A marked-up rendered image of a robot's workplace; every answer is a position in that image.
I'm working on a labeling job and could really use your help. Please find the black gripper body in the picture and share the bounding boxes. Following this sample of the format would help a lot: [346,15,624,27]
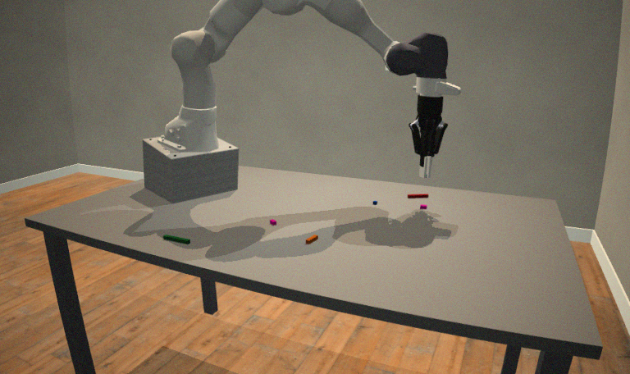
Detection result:
[416,95,443,131]

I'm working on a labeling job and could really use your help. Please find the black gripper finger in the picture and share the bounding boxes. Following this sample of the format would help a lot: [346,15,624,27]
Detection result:
[427,120,448,178]
[409,119,431,178]

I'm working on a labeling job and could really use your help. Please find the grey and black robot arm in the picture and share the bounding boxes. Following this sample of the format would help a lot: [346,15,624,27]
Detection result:
[157,0,461,153]

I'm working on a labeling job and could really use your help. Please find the green rod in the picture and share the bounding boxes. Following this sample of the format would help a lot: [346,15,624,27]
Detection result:
[163,235,190,244]

